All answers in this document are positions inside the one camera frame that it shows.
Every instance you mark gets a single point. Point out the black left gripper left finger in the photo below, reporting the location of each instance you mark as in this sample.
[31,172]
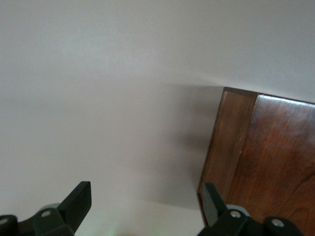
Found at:
[73,209]

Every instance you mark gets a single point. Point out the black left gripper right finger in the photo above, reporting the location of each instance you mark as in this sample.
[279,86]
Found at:
[214,211]

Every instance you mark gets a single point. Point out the dark red-brown wooden cabinet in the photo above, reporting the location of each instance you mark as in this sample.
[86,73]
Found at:
[270,147]

